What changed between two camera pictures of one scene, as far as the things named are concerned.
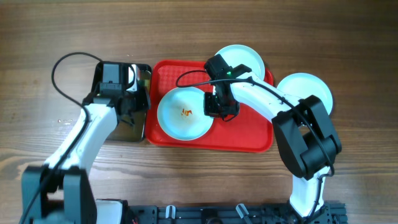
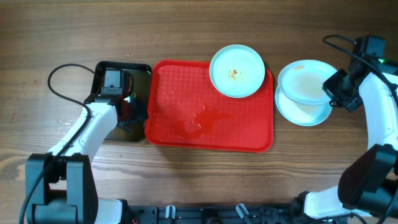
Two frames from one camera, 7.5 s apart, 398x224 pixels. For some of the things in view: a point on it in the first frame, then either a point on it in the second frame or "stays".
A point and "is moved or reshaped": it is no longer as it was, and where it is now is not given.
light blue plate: [181, 114] → [302, 81]
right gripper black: [209, 109] → [329, 88]
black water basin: [132, 103] stays
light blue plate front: [301, 85] is moved or reshaped
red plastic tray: [249, 132] stays
